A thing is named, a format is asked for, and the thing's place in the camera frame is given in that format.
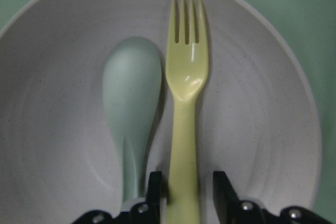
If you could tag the white round plate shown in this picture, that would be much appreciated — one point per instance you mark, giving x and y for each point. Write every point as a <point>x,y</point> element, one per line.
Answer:
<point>52,103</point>

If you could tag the pale green plastic spoon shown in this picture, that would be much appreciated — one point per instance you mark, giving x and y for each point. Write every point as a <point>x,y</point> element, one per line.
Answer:
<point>131,87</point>

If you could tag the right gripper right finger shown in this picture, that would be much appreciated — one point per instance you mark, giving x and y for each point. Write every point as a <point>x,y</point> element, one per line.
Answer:
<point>226,201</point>

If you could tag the light green tray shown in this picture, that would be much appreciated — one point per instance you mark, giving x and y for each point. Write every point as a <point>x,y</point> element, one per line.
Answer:
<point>302,11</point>

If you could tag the yellow plastic fork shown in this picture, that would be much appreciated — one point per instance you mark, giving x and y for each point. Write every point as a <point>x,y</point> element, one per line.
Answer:
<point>186,71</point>

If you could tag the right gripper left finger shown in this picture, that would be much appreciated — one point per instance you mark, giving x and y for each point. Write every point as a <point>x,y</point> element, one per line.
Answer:
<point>153,197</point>

